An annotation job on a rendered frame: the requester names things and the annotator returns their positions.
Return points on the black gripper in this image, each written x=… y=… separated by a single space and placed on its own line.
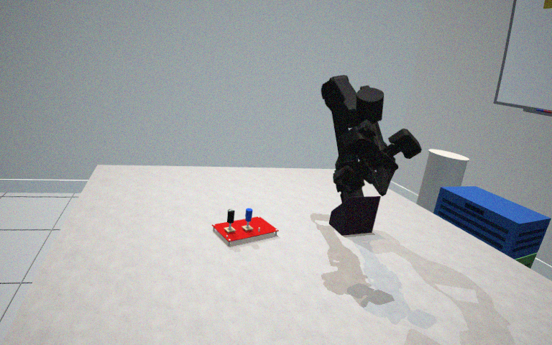
x=380 y=159

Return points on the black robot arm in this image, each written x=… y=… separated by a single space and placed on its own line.
x=359 y=111

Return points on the red circuit board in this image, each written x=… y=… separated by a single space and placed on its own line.
x=243 y=228

